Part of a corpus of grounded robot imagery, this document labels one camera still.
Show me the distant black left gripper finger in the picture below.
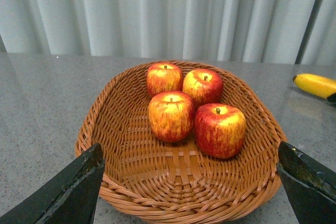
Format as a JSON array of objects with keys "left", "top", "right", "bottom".
[{"left": 327, "top": 93, "right": 336, "bottom": 106}]

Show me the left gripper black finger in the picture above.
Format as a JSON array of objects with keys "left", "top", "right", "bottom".
[
  {"left": 277, "top": 141, "right": 335, "bottom": 223},
  {"left": 1, "top": 143, "right": 105, "bottom": 223}
]

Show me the long yellow front banana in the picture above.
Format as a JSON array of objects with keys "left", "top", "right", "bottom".
[{"left": 292, "top": 73, "right": 335, "bottom": 99}]

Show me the large red front apple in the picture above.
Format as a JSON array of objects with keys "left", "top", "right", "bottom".
[{"left": 194, "top": 103, "right": 246, "bottom": 159}]

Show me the white pleated curtain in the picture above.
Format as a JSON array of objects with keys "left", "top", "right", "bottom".
[{"left": 1, "top": 0, "right": 335, "bottom": 66}]

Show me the red apple in basket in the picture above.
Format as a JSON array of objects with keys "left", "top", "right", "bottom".
[{"left": 182, "top": 69, "right": 224, "bottom": 109}]

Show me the left brown wicker basket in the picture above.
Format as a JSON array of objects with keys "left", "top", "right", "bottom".
[{"left": 75, "top": 61, "right": 286, "bottom": 223}]

